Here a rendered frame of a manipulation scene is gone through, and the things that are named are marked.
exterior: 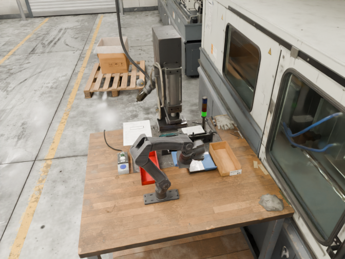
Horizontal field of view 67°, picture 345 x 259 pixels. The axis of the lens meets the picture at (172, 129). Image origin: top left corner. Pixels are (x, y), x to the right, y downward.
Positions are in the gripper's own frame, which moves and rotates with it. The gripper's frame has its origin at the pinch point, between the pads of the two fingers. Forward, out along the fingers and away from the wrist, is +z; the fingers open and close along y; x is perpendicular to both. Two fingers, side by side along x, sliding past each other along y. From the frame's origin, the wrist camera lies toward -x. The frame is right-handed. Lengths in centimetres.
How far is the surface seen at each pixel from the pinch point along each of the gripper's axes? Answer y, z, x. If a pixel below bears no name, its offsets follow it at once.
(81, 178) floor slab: 41, 145, 83
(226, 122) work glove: 42, 27, -46
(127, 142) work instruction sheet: 30, 32, 31
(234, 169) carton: -2.9, 7.1, -35.2
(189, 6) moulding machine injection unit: 362, 171, -86
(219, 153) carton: 11.8, 15.3, -30.4
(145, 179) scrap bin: -4.0, 12.6, 20.8
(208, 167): 0.1, 8.3, -19.0
